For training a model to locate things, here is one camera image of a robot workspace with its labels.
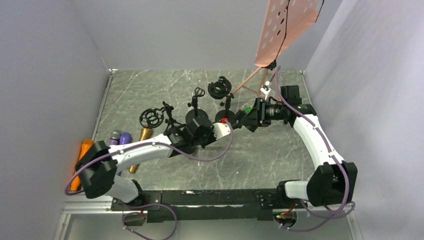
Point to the black shock mount desk stand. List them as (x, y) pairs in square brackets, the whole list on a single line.
[(222, 90)]

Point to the black round base mic stand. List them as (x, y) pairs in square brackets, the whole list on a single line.
[(196, 111)]

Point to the orange microphone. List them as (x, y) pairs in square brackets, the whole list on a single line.
[(85, 146)]

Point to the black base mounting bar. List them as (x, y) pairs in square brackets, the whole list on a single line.
[(215, 204)]

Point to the gold microphone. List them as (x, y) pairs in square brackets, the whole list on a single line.
[(144, 135)]

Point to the pink music stand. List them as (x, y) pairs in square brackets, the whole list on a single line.
[(285, 21)]

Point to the colourful toy block car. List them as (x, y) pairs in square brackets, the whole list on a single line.
[(246, 109)]

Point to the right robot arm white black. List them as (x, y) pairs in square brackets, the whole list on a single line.
[(333, 180)]

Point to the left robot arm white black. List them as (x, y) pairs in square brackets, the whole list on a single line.
[(99, 167)]

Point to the glitter purple silver microphone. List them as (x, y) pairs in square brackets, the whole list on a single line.
[(114, 137)]

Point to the black tripod mic stand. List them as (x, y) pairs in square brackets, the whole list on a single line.
[(153, 117)]

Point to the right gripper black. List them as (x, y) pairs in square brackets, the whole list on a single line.
[(258, 115)]

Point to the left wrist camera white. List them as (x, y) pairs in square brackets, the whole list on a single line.
[(220, 130)]

